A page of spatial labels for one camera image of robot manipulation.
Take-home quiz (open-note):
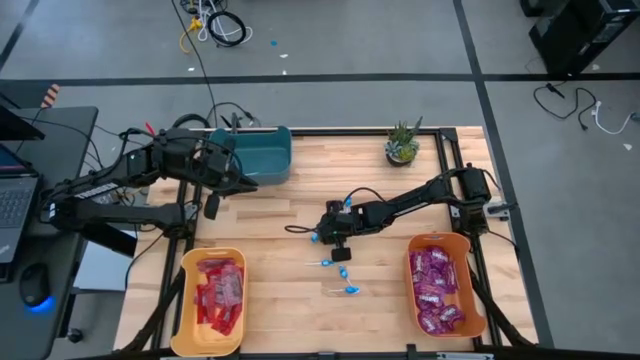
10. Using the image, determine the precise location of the orange plastic bin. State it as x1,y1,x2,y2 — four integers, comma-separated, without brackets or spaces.
404,231,488,340

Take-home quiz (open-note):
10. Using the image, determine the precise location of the yellow cable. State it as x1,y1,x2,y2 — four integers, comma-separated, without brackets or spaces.
178,17,204,55

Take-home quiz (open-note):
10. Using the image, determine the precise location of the black cable loop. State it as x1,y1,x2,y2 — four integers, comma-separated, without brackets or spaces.
172,113,212,130

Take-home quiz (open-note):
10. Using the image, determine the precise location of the yellow plastic bin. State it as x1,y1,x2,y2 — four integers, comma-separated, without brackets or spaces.
169,246,250,358

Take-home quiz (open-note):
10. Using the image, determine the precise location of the coiled black cable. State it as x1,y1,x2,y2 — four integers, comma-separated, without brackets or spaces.
206,10,249,49

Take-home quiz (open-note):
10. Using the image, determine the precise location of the pink candy packet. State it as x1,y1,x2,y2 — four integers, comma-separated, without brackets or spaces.
196,257,235,275
220,264,246,305
209,279,234,314

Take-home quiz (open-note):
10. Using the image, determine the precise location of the black computer mouse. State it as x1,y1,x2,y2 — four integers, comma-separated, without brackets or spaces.
18,263,56,314

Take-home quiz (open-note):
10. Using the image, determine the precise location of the orange black striped marker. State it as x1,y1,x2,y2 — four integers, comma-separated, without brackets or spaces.
39,83,62,109

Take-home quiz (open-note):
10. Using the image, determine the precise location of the black computer tower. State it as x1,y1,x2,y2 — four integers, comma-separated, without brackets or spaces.
519,0,640,76

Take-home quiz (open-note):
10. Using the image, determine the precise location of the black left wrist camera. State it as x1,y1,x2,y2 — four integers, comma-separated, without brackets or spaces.
203,193,221,222

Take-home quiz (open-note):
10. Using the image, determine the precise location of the black desk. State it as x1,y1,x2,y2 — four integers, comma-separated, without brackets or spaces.
0,105,139,360

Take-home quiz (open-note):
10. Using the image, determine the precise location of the black cable bundle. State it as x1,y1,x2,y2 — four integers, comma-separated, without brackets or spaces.
205,101,262,129

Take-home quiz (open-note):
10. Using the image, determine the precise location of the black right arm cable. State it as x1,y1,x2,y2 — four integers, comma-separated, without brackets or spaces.
342,186,389,204

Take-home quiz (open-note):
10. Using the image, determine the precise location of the silver arm base bracket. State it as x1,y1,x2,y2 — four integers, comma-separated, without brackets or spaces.
482,201,519,221

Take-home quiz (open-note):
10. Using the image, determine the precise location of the red candy packet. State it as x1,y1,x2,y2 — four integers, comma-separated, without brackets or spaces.
212,312,240,337
194,283,214,325
224,302,245,326
199,269,224,294

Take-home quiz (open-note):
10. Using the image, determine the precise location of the potted succulent plant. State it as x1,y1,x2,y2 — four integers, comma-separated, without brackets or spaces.
383,115,425,167

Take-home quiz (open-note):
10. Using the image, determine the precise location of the black power cable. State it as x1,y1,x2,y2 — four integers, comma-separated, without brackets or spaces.
532,82,599,132

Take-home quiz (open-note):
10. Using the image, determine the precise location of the grey laptop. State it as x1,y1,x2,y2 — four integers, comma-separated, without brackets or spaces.
0,142,41,266

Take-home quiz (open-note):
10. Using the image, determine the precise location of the long black cable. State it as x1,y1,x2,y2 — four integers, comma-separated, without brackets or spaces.
169,0,221,129

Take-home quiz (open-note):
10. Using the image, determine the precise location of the teal plastic bin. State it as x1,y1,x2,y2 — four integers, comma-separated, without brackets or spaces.
206,126,294,187

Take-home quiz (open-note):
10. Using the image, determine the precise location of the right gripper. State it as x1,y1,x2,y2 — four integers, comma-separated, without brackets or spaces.
285,199,364,246

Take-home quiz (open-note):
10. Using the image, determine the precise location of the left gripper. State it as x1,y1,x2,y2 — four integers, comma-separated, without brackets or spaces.
199,137,260,197

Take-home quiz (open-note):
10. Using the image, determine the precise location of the white cable with plug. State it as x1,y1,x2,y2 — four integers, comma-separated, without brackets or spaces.
591,101,639,136

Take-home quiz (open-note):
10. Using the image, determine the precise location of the black monitor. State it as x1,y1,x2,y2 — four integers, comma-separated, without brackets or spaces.
0,104,46,142

